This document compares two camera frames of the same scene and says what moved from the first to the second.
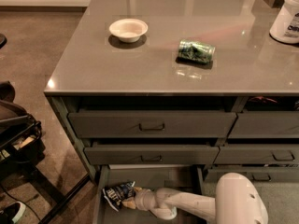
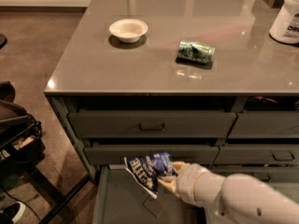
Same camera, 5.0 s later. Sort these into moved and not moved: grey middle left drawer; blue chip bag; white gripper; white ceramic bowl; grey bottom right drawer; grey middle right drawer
Moved: white gripper; blue chip bag
Not moved: white ceramic bowl; grey middle left drawer; grey middle right drawer; grey bottom right drawer
